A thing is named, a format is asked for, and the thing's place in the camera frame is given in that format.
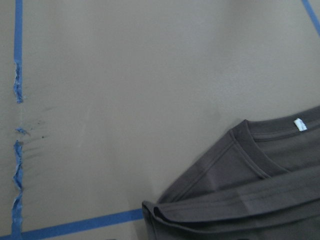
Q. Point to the dark brown t-shirt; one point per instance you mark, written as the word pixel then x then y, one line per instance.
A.
pixel 260 181

